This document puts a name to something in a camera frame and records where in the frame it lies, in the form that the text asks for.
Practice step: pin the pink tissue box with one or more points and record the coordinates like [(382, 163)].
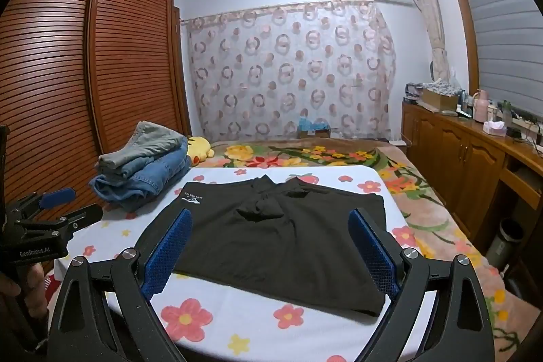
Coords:
[(494, 129)]

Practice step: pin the beige tied curtain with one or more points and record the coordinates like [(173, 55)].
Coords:
[(428, 14)]

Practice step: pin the wooden louvred wardrobe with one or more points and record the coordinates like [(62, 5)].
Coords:
[(127, 69)]

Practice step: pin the grey folded pants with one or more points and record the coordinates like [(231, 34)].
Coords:
[(144, 145)]

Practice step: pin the black pants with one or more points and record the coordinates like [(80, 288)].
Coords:
[(275, 251)]

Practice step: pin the blue folded jeans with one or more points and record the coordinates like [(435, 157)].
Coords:
[(144, 184)]

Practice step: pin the grey window blind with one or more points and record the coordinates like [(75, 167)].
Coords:
[(505, 27)]

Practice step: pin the wooden window frame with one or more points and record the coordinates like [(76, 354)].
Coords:
[(462, 5)]

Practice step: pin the white flower strawberry blanket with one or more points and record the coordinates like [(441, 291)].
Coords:
[(237, 302)]

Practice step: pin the person's left hand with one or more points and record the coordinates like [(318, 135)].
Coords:
[(36, 294)]

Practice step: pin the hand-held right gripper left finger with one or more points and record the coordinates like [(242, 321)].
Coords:
[(169, 251)]

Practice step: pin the white flat box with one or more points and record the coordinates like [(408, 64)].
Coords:
[(398, 142)]

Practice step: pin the cardboard box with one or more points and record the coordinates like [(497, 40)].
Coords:
[(439, 99)]

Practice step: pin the blue toy on bed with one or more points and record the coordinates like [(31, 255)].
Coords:
[(314, 129)]

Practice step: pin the wooden sideboard cabinet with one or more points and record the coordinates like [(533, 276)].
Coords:
[(449, 158)]

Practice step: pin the yellow plush toy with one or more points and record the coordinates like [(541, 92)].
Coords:
[(199, 150)]

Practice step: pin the white power strip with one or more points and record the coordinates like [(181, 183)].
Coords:
[(528, 118)]

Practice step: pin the grey trash bin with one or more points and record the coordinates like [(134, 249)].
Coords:
[(505, 243)]

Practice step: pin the pink thermos jug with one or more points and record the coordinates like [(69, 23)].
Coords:
[(479, 107)]

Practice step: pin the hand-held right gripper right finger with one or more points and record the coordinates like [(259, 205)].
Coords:
[(373, 256)]

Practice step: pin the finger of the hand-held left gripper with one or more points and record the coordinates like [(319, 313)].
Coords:
[(85, 214), (57, 196)]

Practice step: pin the circle patterned curtain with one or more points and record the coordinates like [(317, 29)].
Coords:
[(288, 69)]

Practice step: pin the small round fan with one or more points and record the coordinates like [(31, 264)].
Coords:
[(432, 68)]

